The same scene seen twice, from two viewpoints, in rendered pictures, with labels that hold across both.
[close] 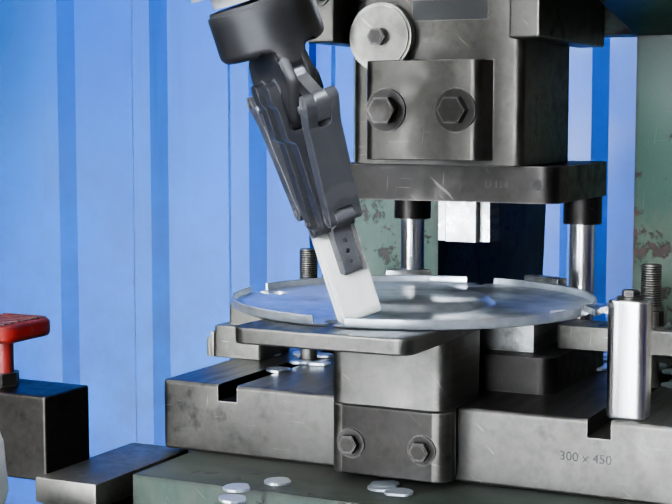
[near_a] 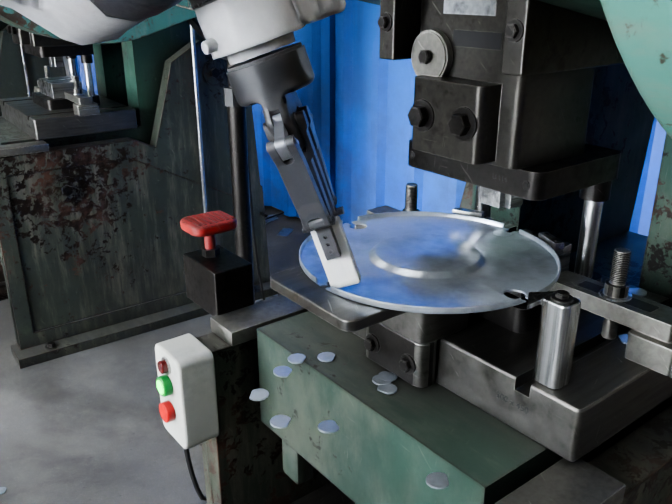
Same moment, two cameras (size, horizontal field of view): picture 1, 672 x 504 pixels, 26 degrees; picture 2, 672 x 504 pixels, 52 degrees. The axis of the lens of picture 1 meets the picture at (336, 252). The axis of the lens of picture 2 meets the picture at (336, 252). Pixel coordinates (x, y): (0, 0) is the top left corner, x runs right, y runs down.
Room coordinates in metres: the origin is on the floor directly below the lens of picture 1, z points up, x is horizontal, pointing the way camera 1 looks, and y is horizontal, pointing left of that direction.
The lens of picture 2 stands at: (0.46, -0.29, 1.07)
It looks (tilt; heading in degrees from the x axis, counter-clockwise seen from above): 22 degrees down; 26
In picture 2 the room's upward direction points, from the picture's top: straight up
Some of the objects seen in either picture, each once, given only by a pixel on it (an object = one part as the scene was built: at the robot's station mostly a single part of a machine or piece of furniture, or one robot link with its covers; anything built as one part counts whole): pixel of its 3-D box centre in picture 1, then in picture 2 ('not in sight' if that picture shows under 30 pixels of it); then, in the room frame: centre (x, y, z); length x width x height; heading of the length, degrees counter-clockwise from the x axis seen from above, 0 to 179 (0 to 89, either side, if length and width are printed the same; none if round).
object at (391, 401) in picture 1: (389, 391); (394, 318); (1.11, -0.04, 0.72); 0.25 x 0.14 x 0.14; 154
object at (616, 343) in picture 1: (629, 353); (556, 337); (1.08, -0.22, 0.75); 0.03 x 0.03 x 0.10; 64
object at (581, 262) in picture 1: (581, 257); (590, 221); (1.29, -0.22, 0.81); 0.02 x 0.02 x 0.14
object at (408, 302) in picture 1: (412, 299); (427, 254); (1.16, -0.06, 0.78); 0.29 x 0.29 x 0.01
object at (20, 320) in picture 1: (4, 363); (210, 242); (1.21, 0.28, 0.72); 0.07 x 0.06 x 0.08; 154
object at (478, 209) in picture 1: (466, 219); (499, 188); (1.26, -0.11, 0.84); 0.05 x 0.03 x 0.04; 64
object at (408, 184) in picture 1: (473, 193); (509, 168); (1.28, -0.12, 0.86); 0.20 x 0.16 x 0.05; 64
